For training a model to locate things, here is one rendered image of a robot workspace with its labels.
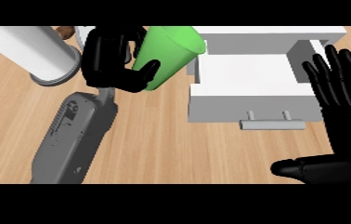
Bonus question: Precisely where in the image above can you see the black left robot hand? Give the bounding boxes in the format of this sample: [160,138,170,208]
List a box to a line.
[81,26,162,94]

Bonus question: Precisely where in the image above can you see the grey drawer handle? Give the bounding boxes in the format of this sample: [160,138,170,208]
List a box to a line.
[239,110,307,131]

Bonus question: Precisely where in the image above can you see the white open drawer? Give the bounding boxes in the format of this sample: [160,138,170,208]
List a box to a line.
[188,39,332,124]

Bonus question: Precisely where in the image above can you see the brown round object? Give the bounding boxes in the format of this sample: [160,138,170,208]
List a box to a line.
[55,26,77,40]

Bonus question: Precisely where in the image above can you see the green cup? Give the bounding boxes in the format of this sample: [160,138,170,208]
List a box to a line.
[132,26,207,92]

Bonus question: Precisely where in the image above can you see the grey round roll holder base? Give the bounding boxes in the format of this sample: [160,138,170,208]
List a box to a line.
[30,63,83,87]

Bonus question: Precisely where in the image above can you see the white container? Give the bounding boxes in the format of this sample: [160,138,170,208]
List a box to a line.
[74,26,96,51]

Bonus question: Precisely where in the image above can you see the white cabinet body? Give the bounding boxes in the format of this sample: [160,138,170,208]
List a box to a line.
[190,26,348,56]

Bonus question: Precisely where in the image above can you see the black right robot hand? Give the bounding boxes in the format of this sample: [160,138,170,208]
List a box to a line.
[270,45,351,185]

